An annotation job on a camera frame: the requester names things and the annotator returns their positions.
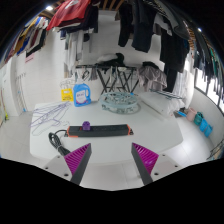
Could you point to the row of colourful hanging clothes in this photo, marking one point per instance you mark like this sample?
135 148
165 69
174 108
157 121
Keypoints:
71 13

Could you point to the pink wall sign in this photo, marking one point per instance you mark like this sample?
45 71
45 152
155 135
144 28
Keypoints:
29 58

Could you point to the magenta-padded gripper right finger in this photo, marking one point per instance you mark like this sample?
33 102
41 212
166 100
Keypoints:
148 160

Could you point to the purple charger block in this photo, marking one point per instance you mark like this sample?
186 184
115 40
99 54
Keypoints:
86 125

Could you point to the black power strip orange ends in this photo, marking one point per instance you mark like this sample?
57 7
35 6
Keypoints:
106 130

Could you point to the yellow sign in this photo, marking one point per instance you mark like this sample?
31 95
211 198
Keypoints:
67 95

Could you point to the white pillow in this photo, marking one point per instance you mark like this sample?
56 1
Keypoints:
160 104

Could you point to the row of dark hanging clothes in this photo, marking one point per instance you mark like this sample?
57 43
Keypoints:
143 23

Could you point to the round pale blue peg hanger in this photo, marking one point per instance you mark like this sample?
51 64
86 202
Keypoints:
119 102

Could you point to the blue detergent bottle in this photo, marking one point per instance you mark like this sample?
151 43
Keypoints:
81 96

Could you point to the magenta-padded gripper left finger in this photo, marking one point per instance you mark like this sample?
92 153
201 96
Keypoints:
76 159

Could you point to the grey garment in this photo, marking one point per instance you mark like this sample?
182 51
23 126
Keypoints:
152 78

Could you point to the window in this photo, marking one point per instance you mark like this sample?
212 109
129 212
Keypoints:
203 87

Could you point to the teal bucket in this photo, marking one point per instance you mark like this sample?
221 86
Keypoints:
198 118

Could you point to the ceiling light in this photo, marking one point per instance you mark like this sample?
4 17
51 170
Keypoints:
49 7

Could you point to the black folding drying rack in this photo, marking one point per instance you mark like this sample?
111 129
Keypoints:
113 68

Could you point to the black and white clothes pile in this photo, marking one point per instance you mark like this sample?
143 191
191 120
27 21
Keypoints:
111 58

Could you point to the small blue brush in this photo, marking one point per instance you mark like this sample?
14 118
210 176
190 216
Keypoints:
181 113

